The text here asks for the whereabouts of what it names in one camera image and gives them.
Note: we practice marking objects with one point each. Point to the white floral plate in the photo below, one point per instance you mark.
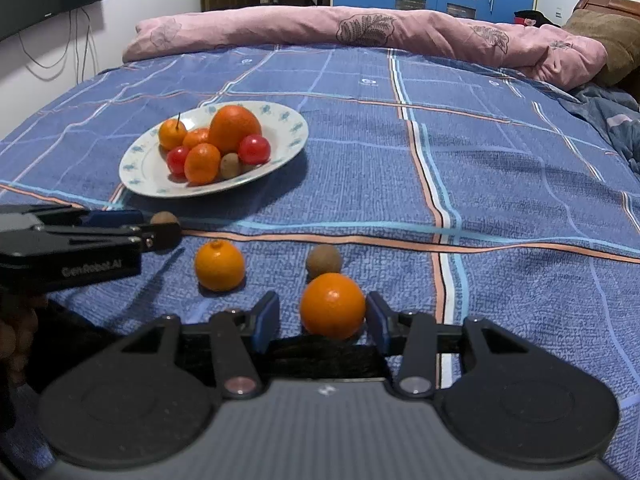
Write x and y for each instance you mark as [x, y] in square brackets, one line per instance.
[143, 169]

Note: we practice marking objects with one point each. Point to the wooden headboard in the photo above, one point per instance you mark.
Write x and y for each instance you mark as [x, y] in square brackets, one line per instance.
[628, 8]

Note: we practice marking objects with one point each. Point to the brown longan on bed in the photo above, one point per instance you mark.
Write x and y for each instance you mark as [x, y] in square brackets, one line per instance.
[323, 259]

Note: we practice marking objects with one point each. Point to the dark blue blanket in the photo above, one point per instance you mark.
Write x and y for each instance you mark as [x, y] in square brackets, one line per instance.
[614, 114]

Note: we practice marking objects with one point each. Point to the pink folded quilt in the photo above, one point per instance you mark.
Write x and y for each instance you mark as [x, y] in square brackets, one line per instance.
[546, 53]

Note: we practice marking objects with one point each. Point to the left operator hand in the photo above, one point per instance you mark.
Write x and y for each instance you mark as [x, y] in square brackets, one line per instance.
[19, 321]

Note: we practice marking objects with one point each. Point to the orange mandarin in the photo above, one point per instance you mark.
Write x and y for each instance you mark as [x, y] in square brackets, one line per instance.
[219, 266]
[332, 306]

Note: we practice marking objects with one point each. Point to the brown pillow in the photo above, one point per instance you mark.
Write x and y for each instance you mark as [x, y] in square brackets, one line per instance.
[620, 36]

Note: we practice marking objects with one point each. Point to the large orange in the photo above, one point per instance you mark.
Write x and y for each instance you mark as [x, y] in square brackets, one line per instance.
[230, 125]

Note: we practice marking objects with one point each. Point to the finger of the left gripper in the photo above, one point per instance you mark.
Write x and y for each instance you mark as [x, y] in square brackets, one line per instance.
[124, 217]
[154, 237]

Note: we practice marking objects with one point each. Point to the blue plaid bedsheet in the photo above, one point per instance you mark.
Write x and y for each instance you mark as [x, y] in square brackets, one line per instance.
[445, 187]

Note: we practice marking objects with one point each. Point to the black and red bag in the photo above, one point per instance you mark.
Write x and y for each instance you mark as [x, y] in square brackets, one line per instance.
[532, 18]

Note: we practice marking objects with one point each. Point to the mandarin front on plate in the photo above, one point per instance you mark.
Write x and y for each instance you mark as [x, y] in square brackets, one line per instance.
[202, 164]

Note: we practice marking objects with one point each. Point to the brown longan on plate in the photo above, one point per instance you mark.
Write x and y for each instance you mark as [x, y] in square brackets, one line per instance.
[230, 166]

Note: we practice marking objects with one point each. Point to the orange mandarin on bed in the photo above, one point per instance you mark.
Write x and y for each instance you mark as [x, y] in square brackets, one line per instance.
[219, 266]

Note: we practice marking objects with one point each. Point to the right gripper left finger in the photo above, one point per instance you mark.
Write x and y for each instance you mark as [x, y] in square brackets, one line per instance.
[224, 353]

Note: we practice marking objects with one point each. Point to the yellow-orange fruit with stem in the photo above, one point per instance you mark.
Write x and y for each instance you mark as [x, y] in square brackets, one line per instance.
[171, 133]

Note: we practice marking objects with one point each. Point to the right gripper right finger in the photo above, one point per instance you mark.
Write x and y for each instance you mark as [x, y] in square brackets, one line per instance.
[417, 339]

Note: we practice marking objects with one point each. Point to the small mandarin behind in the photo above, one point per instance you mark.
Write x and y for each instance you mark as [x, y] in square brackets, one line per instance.
[195, 137]

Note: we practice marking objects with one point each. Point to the small brown longan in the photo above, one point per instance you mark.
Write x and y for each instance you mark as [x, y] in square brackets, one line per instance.
[164, 217]

